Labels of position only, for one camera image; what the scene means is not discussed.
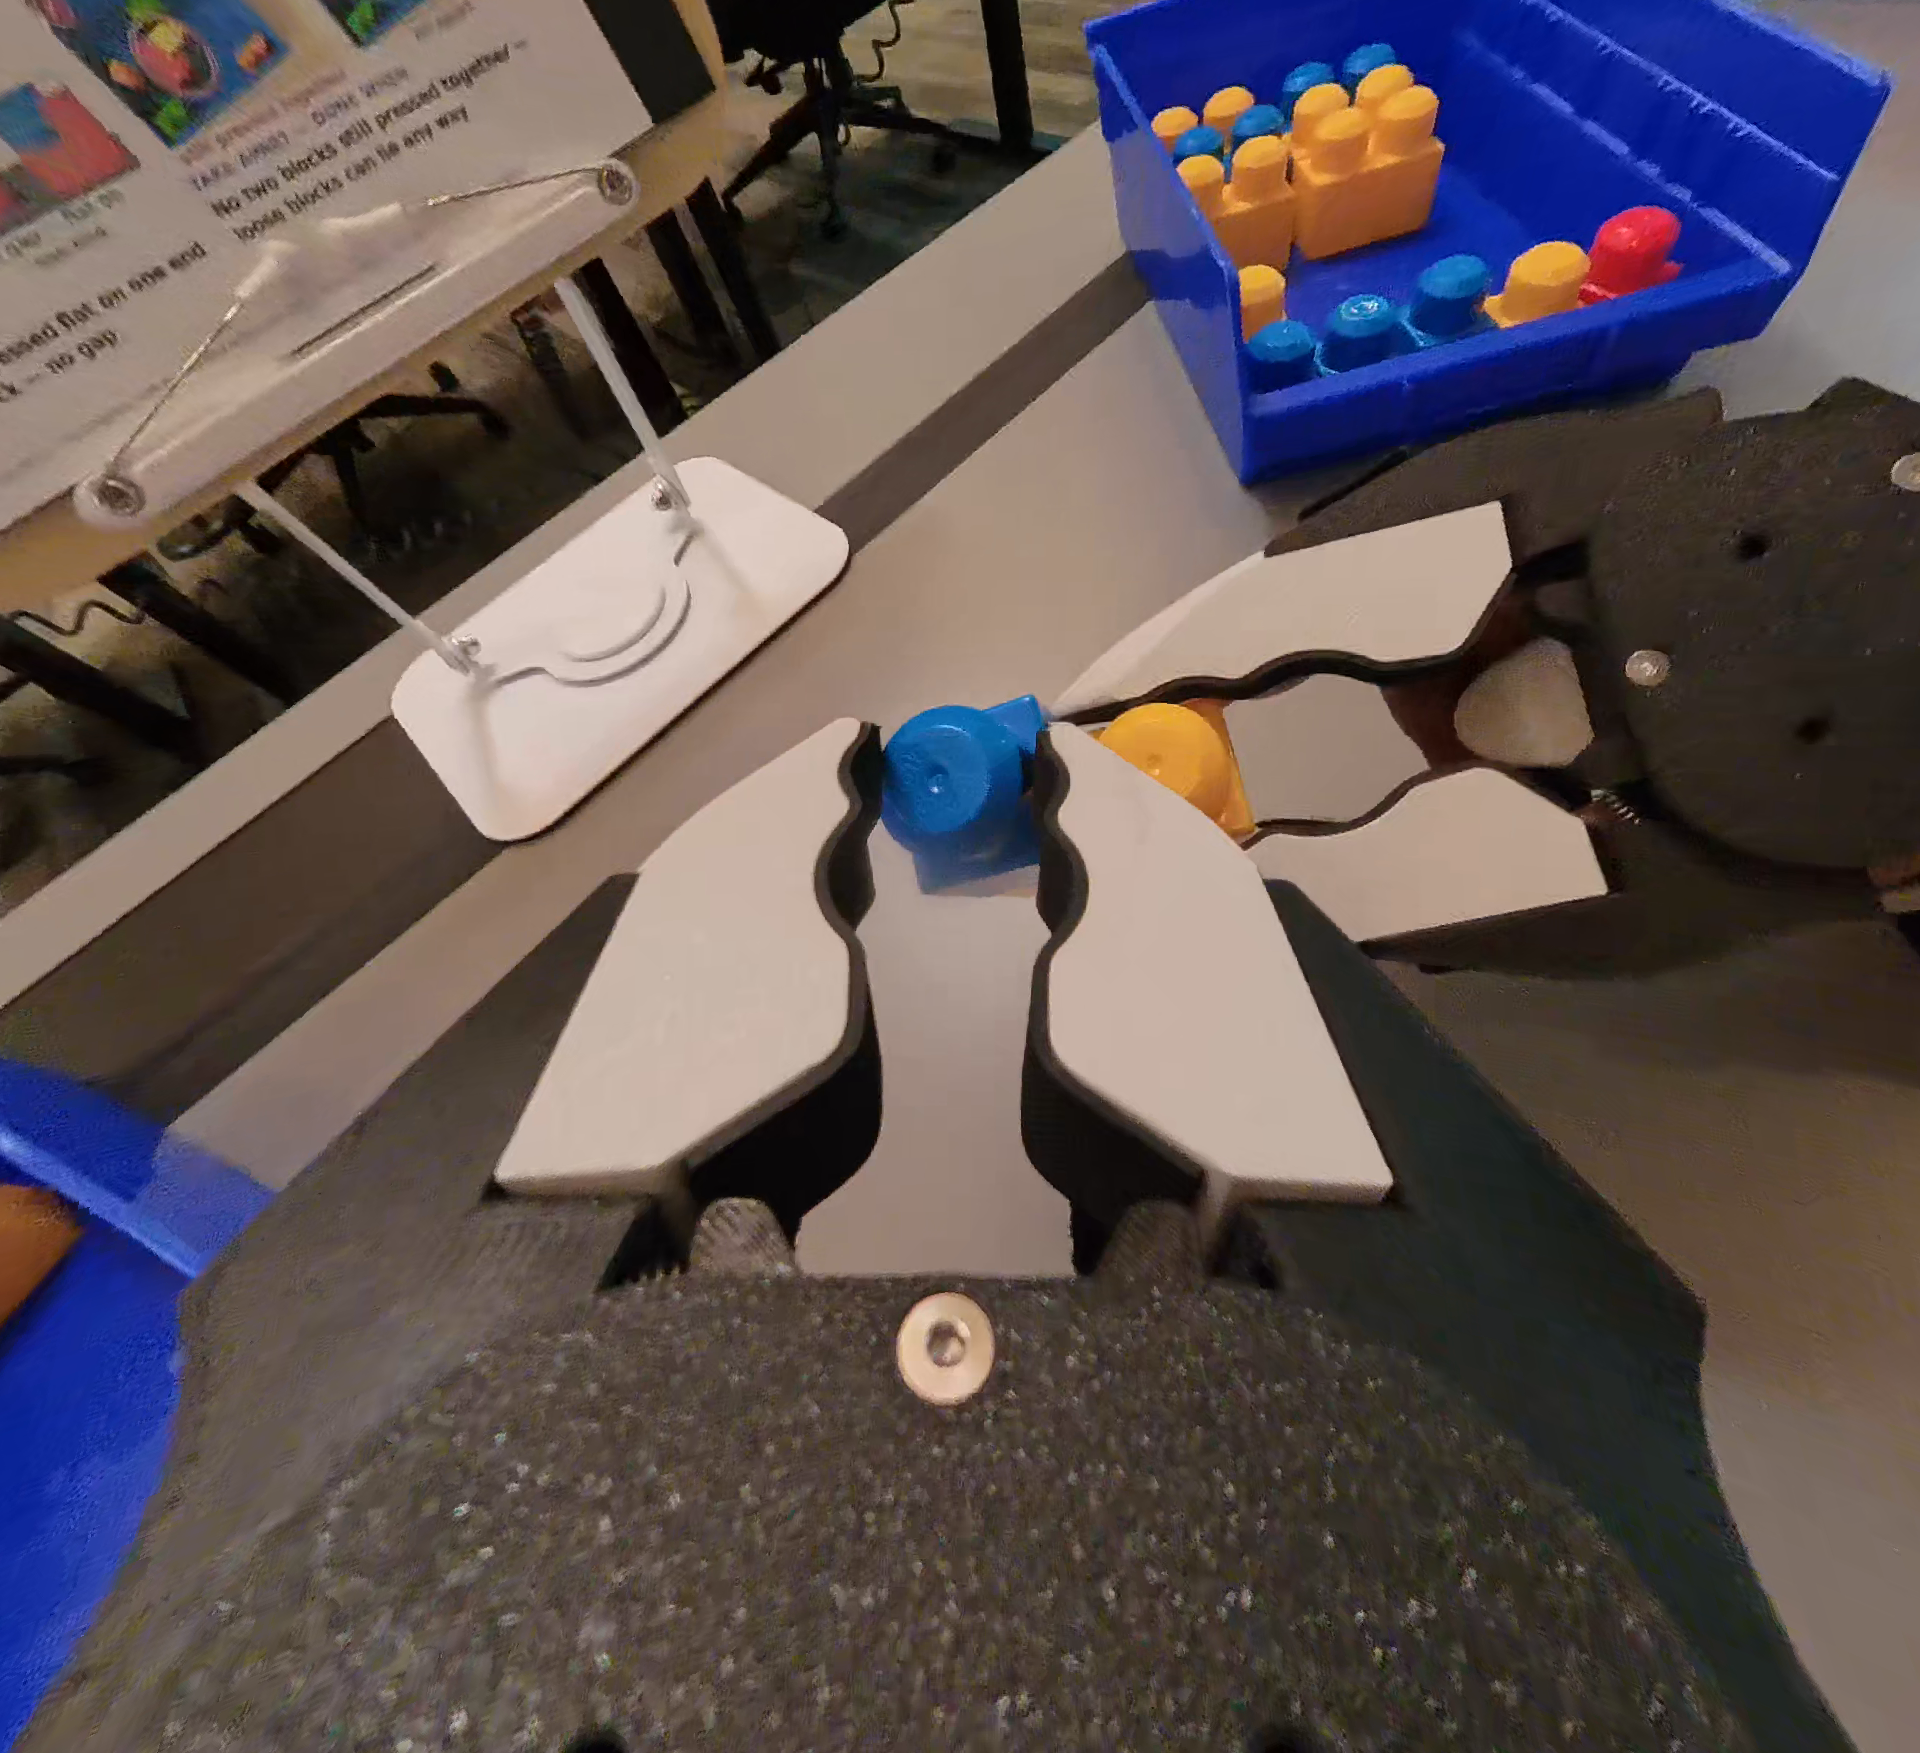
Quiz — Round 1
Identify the printed instruction sheet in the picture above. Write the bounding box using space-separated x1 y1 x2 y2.
0 0 657 535

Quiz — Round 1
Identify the blue plastic bin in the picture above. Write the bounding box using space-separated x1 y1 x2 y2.
1083 0 1892 486
0 1050 284 1753

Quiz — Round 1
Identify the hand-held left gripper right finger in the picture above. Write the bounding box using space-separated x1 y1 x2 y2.
1021 719 1398 1236

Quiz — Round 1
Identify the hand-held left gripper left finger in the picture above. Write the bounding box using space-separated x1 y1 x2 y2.
491 717 887 1233

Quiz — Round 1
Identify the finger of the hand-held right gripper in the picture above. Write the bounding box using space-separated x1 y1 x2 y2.
1243 761 1620 947
1050 501 1517 722

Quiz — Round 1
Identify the blue one-stud mega block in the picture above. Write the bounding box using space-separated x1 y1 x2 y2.
877 691 1049 896

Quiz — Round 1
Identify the yellow two-stud mega block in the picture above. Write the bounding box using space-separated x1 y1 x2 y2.
1094 700 1258 842

